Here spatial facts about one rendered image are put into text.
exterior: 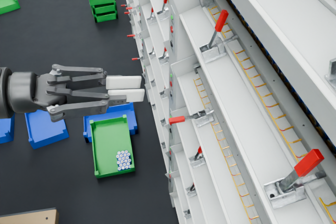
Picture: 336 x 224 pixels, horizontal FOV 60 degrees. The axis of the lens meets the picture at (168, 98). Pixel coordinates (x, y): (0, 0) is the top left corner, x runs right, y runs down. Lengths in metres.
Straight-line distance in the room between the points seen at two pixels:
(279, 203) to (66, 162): 1.43
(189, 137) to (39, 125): 1.22
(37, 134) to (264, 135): 1.59
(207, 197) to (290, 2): 0.57
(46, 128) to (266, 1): 1.68
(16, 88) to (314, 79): 0.46
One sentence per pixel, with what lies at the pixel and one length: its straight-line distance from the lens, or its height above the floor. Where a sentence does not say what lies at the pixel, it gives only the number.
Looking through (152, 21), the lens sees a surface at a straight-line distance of 1.29.
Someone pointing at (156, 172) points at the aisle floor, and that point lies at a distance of 1.59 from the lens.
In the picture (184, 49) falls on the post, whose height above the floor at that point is 0.96.
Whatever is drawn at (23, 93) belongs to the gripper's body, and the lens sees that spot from 0.55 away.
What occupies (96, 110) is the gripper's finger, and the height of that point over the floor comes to 1.00.
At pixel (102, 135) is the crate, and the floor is 0.07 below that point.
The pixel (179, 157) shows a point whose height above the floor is 0.50.
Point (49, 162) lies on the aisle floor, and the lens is 1.75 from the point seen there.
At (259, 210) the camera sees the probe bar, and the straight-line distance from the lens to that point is 0.55.
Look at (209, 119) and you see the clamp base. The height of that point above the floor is 0.89.
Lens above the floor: 1.40
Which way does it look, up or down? 48 degrees down
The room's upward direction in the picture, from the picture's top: straight up
